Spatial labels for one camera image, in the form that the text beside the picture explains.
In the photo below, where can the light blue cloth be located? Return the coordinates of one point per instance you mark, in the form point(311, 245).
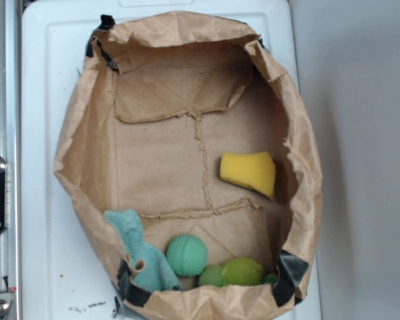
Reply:
point(154, 272)

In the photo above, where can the yellow sponge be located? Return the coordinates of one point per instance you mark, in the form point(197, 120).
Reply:
point(253, 171)

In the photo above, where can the brown paper bag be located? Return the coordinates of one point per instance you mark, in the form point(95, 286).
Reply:
point(160, 99)

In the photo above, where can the teal rubber ball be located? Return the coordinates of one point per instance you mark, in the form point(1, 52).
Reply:
point(187, 255)

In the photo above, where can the green plush toy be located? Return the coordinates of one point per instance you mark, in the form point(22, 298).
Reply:
point(240, 271)

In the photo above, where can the white plastic bin lid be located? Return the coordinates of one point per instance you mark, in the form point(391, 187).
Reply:
point(61, 276)

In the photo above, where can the aluminium frame rail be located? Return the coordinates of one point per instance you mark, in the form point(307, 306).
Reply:
point(10, 96)

